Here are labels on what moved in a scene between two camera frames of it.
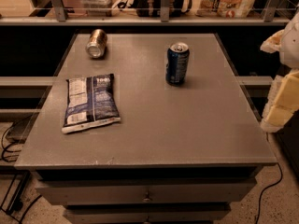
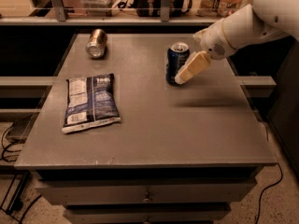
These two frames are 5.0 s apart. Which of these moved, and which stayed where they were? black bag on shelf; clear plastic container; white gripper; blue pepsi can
Moved: white gripper
Stayed: black bag on shelf; clear plastic container; blue pepsi can
